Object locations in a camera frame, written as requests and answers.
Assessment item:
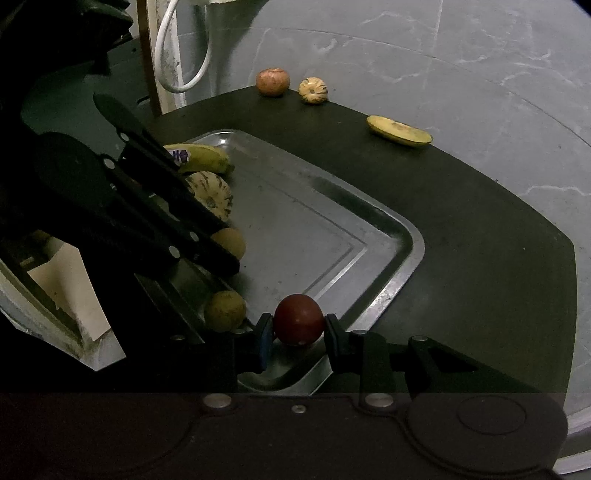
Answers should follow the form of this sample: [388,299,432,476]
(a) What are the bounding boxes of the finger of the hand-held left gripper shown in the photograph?
[102,156,242,278]
[92,91,228,235]

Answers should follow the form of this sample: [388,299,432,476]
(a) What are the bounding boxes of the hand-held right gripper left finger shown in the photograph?
[139,313,274,394]

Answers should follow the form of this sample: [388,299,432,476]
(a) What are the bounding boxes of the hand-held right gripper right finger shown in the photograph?
[324,313,542,396]

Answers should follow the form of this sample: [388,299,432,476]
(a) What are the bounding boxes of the small yellow-brown fruit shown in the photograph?
[210,227,246,260]

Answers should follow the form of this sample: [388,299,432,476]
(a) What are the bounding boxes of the red tomato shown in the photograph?
[272,294,325,347]

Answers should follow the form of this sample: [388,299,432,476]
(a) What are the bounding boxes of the brown round kiwi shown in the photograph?
[204,290,247,333]

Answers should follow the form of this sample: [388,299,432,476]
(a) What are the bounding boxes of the large banana with sticker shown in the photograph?
[163,143,235,175]

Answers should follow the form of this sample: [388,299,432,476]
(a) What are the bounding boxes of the large striped pepino melon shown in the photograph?
[184,171,234,222]

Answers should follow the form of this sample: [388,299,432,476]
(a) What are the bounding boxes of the silver metal tray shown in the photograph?
[163,128,426,394]

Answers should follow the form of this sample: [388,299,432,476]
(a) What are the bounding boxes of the beige paper sheet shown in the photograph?
[27,244,112,343]

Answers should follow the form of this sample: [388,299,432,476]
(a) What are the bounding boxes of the brown-red apple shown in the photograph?
[256,67,291,97]

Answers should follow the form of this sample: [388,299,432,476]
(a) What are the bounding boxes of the small striped pepino melon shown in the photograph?
[298,77,329,105]

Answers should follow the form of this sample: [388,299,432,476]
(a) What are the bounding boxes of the small yellow banana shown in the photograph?
[367,115,433,148]

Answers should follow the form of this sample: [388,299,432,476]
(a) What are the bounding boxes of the wooden post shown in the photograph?
[137,0,163,117]

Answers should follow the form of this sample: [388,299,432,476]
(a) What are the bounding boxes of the white cable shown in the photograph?
[154,0,214,94]

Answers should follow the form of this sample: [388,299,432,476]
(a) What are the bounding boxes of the dirty white frame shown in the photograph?
[0,258,126,373]

